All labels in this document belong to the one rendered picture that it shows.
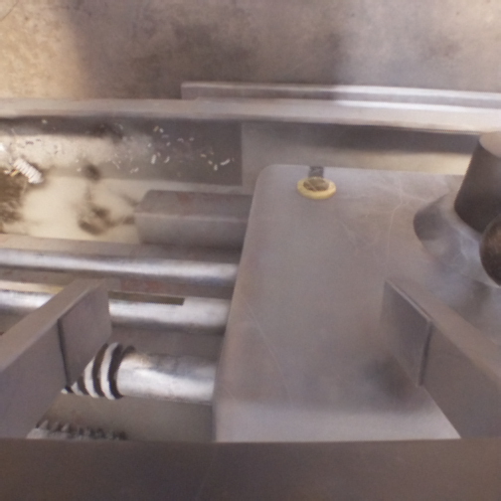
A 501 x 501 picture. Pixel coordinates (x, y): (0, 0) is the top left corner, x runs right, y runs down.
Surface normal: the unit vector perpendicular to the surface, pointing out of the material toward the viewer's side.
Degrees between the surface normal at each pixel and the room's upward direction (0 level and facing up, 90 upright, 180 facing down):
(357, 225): 90
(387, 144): 0
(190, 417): 90
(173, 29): 0
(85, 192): 0
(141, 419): 90
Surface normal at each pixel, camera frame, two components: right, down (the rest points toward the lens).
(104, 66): -0.11, 0.62
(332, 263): 0.00, -0.78
